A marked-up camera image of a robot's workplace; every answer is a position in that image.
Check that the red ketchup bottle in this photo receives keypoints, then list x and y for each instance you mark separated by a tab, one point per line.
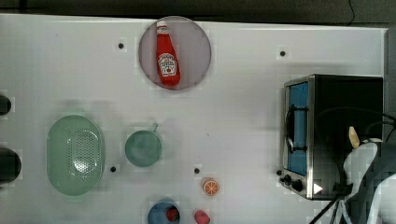
166	56

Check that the black round pot lower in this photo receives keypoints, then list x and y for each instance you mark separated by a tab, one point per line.
10	165

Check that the green cup with handle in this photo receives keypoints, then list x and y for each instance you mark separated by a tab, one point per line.
144	148

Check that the yellow plush banana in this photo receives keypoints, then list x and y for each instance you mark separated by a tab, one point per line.
353	137

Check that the red strawberry toy in cup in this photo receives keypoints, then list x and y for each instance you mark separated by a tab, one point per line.
172	214

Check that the orange slice toy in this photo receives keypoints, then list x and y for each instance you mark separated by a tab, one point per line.
210	187

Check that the red strawberry toy on table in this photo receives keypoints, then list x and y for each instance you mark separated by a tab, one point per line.
201	217

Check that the black round pot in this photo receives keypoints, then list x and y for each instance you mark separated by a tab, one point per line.
5	105
10	165

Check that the green perforated colander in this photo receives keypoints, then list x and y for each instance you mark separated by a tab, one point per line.
75	155

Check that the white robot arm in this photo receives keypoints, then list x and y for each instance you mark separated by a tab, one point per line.
368	170

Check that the grey round plate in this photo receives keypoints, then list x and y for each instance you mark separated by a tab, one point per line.
192	47

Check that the blue cup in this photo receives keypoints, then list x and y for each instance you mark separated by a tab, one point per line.
157	212

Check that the silver black toaster oven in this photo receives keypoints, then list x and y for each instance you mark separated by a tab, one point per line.
318	110

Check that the black round pot upper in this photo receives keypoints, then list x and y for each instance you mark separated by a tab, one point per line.
5	105

